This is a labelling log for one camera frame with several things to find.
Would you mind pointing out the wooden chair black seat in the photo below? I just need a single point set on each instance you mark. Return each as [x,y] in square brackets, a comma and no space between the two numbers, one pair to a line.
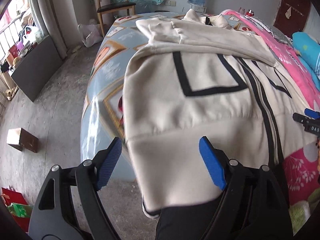
[116,7]

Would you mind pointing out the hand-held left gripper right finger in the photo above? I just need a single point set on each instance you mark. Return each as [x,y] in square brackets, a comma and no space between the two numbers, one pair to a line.
[212,165]

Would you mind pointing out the translucent plastic bag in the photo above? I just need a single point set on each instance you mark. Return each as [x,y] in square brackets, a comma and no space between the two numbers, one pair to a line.
[90,35]

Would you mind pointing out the white wall outlet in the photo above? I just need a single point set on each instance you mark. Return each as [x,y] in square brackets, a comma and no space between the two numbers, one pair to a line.
[170,3]

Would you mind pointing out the blue cartoon pillow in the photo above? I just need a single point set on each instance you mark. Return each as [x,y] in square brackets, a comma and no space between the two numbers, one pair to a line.
[305,45]

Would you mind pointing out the grey lace-edged cushion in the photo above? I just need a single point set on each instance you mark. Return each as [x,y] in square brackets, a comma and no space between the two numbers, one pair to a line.
[270,27]

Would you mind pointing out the grey curtain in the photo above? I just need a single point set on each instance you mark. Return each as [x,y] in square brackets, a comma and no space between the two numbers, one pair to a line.
[55,17]

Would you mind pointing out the cream zip jacket black trim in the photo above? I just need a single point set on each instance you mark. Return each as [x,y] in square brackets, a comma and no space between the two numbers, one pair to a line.
[200,110]

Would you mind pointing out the pink floral blanket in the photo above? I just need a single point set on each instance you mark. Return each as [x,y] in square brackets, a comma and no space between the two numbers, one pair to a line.
[300,170]

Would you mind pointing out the person's black pants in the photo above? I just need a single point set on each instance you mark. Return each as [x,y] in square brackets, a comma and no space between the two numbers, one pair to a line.
[190,222]

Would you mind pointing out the door hook rack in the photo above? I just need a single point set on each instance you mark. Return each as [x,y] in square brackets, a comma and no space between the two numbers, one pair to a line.
[291,10]

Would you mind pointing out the white red plastic bag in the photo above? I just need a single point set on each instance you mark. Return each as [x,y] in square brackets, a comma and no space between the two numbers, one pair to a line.
[32,33]

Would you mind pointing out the small brown wooden box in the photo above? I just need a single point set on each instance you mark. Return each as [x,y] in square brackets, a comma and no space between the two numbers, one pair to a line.
[25,141]

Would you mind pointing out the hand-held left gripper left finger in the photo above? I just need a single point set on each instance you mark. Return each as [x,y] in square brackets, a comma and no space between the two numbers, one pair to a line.
[110,165]

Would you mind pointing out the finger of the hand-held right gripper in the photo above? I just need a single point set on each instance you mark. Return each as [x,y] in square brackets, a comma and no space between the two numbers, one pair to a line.
[308,115]

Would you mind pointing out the brown door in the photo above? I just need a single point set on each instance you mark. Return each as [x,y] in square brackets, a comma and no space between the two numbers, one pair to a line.
[292,5]

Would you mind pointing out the green bag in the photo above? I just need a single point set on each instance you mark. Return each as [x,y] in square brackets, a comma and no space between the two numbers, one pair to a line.
[21,211]

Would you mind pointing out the glass jar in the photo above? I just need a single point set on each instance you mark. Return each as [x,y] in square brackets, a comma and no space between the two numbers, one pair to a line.
[241,10]

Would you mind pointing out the green fuzzy slippers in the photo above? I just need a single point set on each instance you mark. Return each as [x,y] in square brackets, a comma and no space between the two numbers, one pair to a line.
[301,213]

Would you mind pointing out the pale blue printed bed sheet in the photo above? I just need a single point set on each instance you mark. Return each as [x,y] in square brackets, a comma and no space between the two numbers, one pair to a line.
[125,37]

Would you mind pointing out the white water dispenser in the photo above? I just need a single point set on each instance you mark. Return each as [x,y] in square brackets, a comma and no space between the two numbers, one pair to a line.
[198,8]

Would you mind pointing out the red paper bag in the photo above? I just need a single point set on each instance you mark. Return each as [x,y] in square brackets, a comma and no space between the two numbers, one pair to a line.
[12,197]

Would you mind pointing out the dark low cabinet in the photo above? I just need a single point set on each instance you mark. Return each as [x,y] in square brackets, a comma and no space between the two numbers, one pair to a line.
[37,67]

